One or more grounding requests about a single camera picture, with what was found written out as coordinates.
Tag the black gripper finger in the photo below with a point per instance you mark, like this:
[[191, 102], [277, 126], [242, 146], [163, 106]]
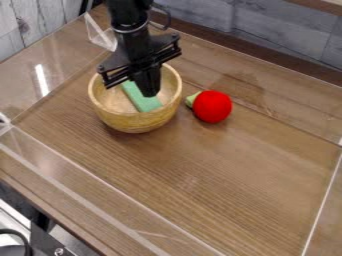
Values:
[[139, 76], [154, 79]]

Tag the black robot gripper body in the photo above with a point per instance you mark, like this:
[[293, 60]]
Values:
[[139, 50]]

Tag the green rectangular stick block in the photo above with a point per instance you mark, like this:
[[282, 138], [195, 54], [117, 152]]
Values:
[[145, 104]]

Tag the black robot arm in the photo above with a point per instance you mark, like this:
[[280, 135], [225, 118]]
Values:
[[130, 17]]

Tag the light wooden bowl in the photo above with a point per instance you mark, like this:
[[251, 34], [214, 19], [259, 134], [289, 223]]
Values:
[[126, 111]]

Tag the red toy strawberry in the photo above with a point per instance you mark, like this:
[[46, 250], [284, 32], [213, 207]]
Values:
[[211, 105]]

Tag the clear acrylic corner bracket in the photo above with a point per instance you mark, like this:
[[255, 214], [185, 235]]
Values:
[[101, 37]]

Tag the black metal table bracket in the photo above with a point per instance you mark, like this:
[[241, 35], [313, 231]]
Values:
[[43, 243]]

